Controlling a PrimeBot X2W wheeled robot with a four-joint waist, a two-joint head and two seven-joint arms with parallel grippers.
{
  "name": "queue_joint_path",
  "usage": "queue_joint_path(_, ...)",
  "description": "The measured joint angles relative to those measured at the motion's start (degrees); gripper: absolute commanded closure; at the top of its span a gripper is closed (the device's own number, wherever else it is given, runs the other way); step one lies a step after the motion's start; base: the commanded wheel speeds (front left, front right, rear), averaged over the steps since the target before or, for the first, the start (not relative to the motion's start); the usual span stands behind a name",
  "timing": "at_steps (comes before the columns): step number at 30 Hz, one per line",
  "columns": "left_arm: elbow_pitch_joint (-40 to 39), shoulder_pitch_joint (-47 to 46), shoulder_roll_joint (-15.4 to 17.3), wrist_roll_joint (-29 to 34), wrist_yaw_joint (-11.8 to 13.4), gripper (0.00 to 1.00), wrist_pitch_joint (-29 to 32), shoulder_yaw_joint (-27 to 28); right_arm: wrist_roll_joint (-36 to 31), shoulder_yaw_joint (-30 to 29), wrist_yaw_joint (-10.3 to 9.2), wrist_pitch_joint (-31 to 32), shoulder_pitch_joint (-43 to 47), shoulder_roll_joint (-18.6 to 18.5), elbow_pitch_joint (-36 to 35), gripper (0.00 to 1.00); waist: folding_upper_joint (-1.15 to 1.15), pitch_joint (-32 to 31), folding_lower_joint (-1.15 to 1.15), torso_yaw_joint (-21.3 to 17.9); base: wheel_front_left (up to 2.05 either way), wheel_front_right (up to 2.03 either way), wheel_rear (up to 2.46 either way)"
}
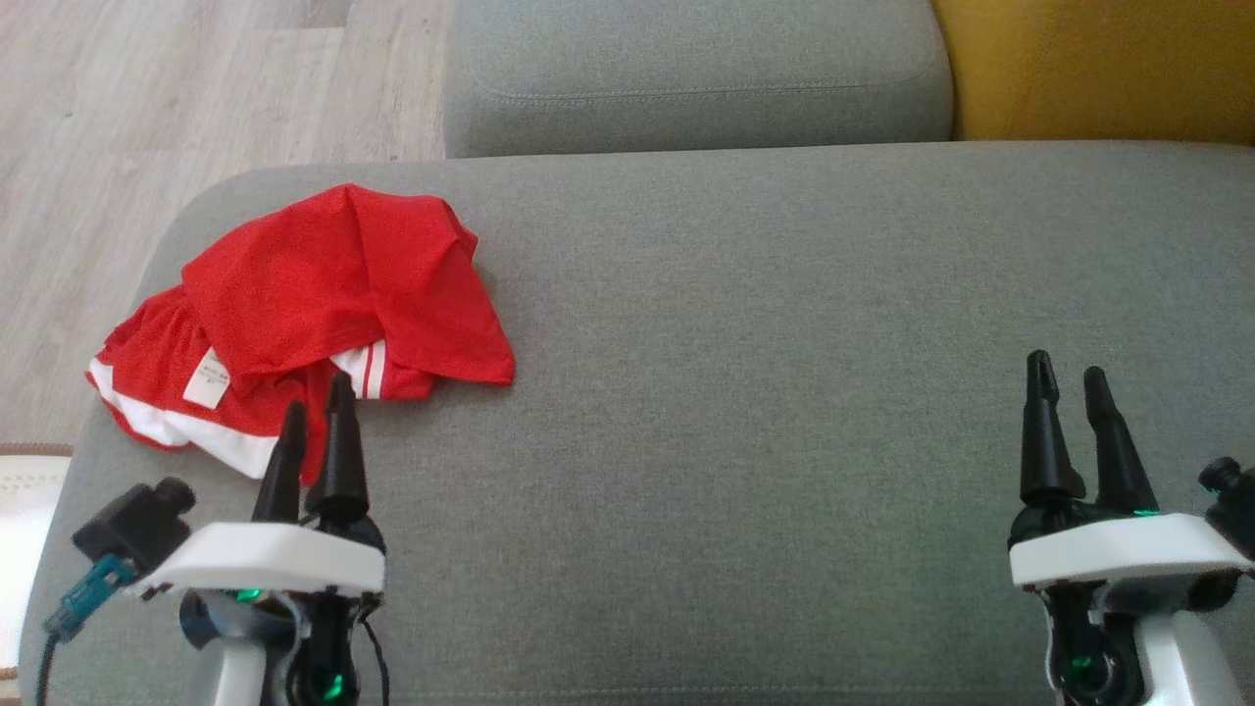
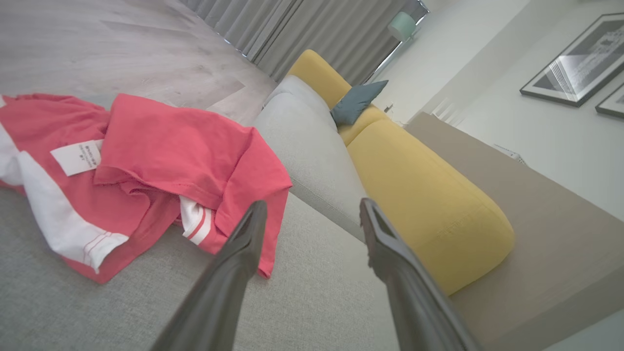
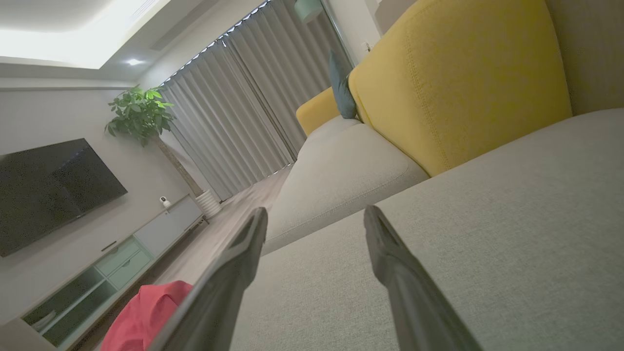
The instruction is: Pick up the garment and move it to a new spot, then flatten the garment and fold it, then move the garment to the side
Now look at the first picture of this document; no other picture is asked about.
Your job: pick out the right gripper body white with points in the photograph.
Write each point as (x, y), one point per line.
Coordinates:
(1118, 549)

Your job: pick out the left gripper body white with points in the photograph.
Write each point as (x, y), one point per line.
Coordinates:
(275, 559)

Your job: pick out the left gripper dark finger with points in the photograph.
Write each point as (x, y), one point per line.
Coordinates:
(282, 480)
(340, 471)

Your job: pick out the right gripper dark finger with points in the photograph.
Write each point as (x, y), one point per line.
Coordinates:
(1044, 451)
(1120, 471)

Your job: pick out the red mesh shorts white trim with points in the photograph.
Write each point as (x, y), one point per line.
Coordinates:
(162, 338)

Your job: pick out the red white basketball jersey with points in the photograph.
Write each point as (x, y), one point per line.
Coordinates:
(333, 275)

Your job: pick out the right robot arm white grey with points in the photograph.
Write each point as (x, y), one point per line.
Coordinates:
(1167, 647)

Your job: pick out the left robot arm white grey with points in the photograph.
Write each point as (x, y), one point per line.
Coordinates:
(235, 657)

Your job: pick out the white rug brown edge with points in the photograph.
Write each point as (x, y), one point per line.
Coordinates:
(25, 529)

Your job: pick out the grey fabric sofa seat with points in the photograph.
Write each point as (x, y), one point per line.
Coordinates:
(745, 392)

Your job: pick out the mustard yellow cushion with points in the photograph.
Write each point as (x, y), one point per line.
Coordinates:
(1108, 69)

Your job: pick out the grey sofa back cushion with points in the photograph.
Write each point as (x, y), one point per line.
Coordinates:
(686, 69)

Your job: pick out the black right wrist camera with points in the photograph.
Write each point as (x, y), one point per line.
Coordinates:
(1233, 500)

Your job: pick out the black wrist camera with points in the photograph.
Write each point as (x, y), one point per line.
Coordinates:
(132, 525)
(1233, 500)

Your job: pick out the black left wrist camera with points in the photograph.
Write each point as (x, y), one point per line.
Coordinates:
(132, 525)

